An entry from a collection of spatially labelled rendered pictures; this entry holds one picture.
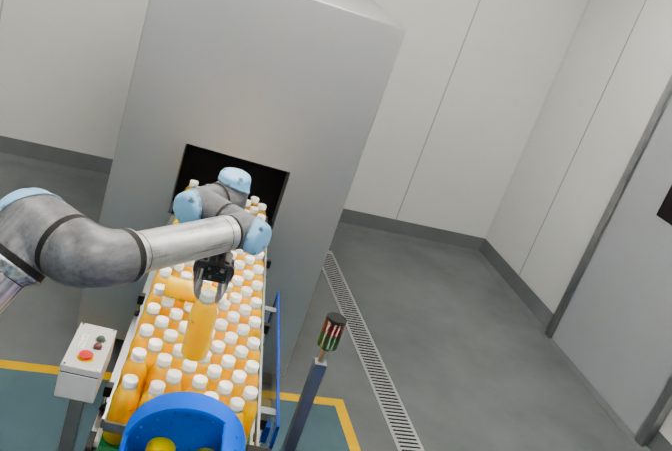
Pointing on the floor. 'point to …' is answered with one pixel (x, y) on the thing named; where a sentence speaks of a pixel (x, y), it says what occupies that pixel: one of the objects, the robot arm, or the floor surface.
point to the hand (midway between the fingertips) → (208, 294)
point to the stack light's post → (304, 405)
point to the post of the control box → (71, 425)
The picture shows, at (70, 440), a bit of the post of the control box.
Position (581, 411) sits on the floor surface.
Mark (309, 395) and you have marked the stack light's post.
